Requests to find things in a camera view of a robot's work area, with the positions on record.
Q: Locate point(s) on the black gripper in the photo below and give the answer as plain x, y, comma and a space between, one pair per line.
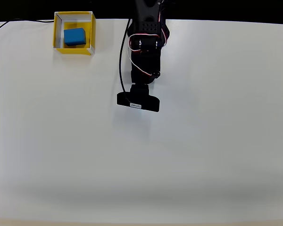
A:
141, 79

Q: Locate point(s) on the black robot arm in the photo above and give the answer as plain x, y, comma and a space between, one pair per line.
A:
148, 26

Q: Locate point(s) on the blue block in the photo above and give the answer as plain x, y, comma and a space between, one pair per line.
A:
74, 36

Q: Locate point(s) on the yellow cardboard box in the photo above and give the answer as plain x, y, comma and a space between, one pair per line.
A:
74, 50

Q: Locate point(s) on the black bar webcam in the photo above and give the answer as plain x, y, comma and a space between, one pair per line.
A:
143, 102

